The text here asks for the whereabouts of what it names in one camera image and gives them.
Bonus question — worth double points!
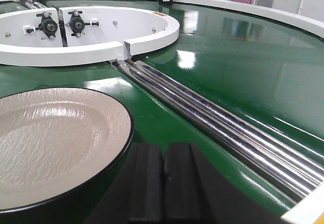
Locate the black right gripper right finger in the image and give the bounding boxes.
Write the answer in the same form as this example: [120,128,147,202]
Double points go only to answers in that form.
[165,142,284,223]

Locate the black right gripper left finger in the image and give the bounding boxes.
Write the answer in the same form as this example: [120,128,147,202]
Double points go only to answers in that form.
[86,143,163,223]

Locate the beige plate black rim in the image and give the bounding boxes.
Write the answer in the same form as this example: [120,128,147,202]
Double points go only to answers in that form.
[1,87,133,210]

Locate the chrome conveyor rollers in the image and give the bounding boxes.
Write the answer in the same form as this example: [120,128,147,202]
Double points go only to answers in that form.
[111,59,323,201]

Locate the white inner conveyor ring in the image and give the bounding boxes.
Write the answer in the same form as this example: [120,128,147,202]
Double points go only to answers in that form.
[0,6,181,67]

